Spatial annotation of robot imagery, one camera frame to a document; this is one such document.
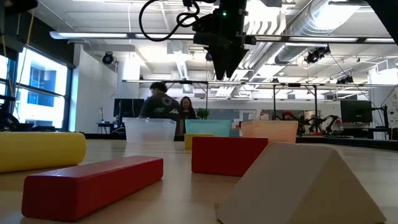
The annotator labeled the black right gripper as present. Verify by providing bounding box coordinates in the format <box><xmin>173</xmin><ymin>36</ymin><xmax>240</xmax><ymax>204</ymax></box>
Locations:
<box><xmin>192</xmin><ymin>8</ymin><xmax>257</xmax><ymax>81</ymax></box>

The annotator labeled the yellow wooden cylinder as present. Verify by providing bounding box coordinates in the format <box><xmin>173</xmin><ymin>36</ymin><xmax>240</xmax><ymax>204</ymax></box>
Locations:
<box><xmin>0</xmin><ymin>131</ymin><xmax>88</xmax><ymax>174</ymax></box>

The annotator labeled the green potted plant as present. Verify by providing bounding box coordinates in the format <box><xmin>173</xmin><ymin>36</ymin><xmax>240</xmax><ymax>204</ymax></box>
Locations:
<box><xmin>196</xmin><ymin>108</ymin><xmax>210</xmax><ymax>121</ymax></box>

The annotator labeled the person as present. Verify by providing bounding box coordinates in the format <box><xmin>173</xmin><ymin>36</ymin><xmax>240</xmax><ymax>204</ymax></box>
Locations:
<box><xmin>138</xmin><ymin>81</ymin><xmax>182</xmax><ymax>125</ymax></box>
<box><xmin>177</xmin><ymin>95</ymin><xmax>197</xmax><ymax>135</ymax></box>

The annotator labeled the teal plastic bin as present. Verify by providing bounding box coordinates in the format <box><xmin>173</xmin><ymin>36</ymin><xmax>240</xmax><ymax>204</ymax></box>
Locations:
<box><xmin>185</xmin><ymin>119</ymin><xmax>232</xmax><ymax>137</ymax></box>

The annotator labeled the orange plastic bin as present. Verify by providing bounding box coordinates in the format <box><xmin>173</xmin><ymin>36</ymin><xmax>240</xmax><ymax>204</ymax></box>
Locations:
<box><xmin>241</xmin><ymin>120</ymin><xmax>299</xmax><ymax>144</ymax></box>

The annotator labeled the yellow arch block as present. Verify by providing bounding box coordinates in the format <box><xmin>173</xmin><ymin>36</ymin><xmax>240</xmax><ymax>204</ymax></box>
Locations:
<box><xmin>183</xmin><ymin>133</ymin><xmax>215</xmax><ymax>150</ymax></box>

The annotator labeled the long ceiling light strip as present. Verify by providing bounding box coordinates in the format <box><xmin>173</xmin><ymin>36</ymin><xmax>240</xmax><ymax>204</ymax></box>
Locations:
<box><xmin>254</xmin><ymin>36</ymin><xmax>398</xmax><ymax>44</ymax></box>
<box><xmin>49</xmin><ymin>30</ymin><xmax>195</xmax><ymax>40</ymax></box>

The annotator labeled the red rectangular block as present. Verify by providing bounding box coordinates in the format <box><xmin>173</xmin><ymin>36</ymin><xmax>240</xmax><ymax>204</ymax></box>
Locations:
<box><xmin>191</xmin><ymin>136</ymin><xmax>269</xmax><ymax>177</ymax></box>

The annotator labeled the clear plastic bin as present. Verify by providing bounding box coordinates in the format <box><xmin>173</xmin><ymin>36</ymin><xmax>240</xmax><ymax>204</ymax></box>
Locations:
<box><xmin>123</xmin><ymin>117</ymin><xmax>177</xmax><ymax>144</ymax></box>

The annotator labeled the black computer monitor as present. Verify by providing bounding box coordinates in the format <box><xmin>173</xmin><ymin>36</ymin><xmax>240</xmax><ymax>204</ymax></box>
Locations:
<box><xmin>113</xmin><ymin>98</ymin><xmax>146</xmax><ymax>119</ymax></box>
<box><xmin>340</xmin><ymin>99</ymin><xmax>373</xmax><ymax>124</ymax></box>

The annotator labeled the dark office desk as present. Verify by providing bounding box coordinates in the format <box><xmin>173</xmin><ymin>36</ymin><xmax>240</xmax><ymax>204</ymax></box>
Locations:
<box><xmin>96</xmin><ymin>122</ymin><xmax>126</xmax><ymax>135</ymax></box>

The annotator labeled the natural wood triangular block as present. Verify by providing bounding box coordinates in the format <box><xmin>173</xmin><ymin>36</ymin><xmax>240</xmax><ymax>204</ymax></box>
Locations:
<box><xmin>215</xmin><ymin>141</ymin><xmax>387</xmax><ymax>224</ymax></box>

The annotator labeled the long red block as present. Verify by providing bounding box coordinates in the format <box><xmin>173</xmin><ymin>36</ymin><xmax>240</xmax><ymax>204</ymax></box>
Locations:
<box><xmin>21</xmin><ymin>155</ymin><xmax>164</xmax><ymax>222</ymax></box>

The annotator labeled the large window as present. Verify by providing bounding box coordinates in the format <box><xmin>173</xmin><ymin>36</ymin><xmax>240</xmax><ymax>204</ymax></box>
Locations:
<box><xmin>0</xmin><ymin>46</ymin><xmax>70</xmax><ymax>131</ymax></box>

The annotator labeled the black equipment by window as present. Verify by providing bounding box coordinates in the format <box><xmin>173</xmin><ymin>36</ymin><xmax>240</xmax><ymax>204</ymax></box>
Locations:
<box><xmin>0</xmin><ymin>95</ymin><xmax>57</xmax><ymax>133</ymax></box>

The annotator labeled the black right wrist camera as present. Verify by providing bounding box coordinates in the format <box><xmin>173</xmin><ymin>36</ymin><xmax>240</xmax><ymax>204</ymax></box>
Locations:
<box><xmin>192</xmin><ymin>12</ymin><xmax>219</xmax><ymax>35</ymax></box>

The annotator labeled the silver ventilation duct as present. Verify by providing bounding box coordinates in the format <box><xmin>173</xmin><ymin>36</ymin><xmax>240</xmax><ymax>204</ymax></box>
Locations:
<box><xmin>245</xmin><ymin>0</ymin><xmax>368</xmax><ymax>66</ymax></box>

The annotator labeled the black table edge frame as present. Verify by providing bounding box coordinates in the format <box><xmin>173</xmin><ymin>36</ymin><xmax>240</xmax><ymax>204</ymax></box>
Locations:
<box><xmin>83</xmin><ymin>133</ymin><xmax>398</xmax><ymax>151</ymax></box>

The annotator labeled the white wall poster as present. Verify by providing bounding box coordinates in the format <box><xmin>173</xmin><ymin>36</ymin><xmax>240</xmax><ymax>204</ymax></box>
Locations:
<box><xmin>385</xmin><ymin>93</ymin><xmax>398</xmax><ymax>128</ymax></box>

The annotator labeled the yellow hanging cord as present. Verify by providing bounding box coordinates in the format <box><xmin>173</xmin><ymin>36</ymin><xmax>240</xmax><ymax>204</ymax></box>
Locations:
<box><xmin>17</xmin><ymin>0</ymin><xmax>35</xmax><ymax>94</ymax></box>

